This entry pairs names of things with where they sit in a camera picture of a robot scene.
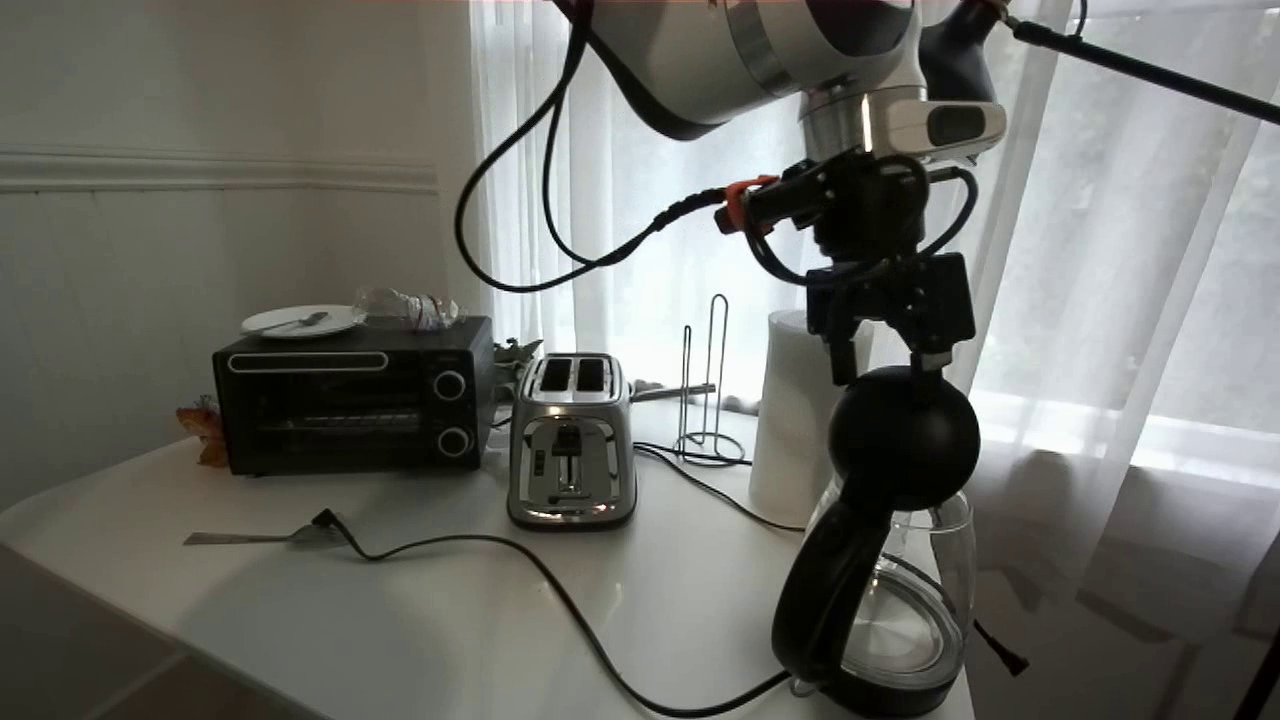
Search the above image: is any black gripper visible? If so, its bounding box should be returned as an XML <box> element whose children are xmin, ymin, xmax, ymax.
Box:
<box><xmin>803</xmin><ymin>248</ymin><xmax>978</xmax><ymax>390</ymax></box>

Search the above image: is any black round kettle lid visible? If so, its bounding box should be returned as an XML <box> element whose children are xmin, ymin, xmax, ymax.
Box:
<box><xmin>823</xmin><ymin>365</ymin><xmax>988</xmax><ymax>518</ymax></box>

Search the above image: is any white paper towel roll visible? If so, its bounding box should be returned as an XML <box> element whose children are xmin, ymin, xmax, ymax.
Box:
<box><xmin>746</xmin><ymin>310</ymin><xmax>870</xmax><ymax>533</ymax></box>

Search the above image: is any white sheer curtain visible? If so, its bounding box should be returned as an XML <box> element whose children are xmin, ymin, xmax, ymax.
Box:
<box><xmin>462</xmin><ymin>0</ymin><xmax>1280</xmax><ymax>720</ymax></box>

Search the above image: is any silver two-slot toaster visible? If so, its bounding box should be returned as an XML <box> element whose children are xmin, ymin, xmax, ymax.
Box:
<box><xmin>503</xmin><ymin>350</ymin><xmax>642</xmax><ymax>533</ymax></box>

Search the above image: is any small green plant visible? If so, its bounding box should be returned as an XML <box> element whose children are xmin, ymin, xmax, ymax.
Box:
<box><xmin>489</xmin><ymin>334</ymin><xmax>546</xmax><ymax>407</ymax></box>

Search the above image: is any black desk lamp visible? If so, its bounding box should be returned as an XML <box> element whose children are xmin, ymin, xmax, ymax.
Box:
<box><xmin>916</xmin><ymin>0</ymin><xmax>1280</xmax><ymax>129</ymax></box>

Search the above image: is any white crumpled cloth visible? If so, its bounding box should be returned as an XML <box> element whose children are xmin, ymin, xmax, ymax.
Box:
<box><xmin>364</xmin><ymin>283</ymin><xmax>462</xmax><ymax>336</ymax></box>

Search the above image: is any black toaster oven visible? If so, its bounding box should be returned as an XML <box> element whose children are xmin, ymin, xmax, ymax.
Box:
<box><xmin>209</xmin><ymin>314</ymin><xmax>499</xmax><ymax>481</ymax></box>

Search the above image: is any white plate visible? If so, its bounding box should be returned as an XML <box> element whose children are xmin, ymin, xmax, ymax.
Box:
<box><xmin>239</xmin><ymin>301</ymin><xmax>373</xmax><ymax>344</ymax></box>

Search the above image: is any orange autumn leaf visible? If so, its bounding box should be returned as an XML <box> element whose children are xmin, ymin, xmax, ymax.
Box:
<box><xmin>173</xmin><ymin>403</ymin><xmax>237</xmax><ymax>472</ymax></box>

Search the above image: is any metal wire holder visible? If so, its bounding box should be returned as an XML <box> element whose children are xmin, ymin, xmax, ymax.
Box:
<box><xmin>670</xmin><ymin>290</ymin><xmax>760</xmax><ymax>472</ymax></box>

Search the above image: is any black toaster cord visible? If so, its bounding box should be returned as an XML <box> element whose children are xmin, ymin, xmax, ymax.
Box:
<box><xmin>630</xmin><ymin>440</ymin><xmax>812</xmax><ymax>541</ymax></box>

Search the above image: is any glass kettle black handle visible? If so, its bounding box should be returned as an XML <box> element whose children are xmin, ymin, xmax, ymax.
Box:
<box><xmin>769</xmin><ymin>486</ymin><xmax>983</xmax><ymax>720</ymax></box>

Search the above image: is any black robot cable orange connector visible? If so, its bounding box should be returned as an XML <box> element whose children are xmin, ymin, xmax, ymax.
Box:
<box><xmin>452</xmin><ymin>25</ymin><xmax>784</xmax><ymax>301</ymax></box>

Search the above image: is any black kettle power cord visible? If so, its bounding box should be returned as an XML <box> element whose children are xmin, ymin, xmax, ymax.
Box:
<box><xmin>306</xmin><ymin>505</ymin><xmax>800</xmax><ymax>720</ymax></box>

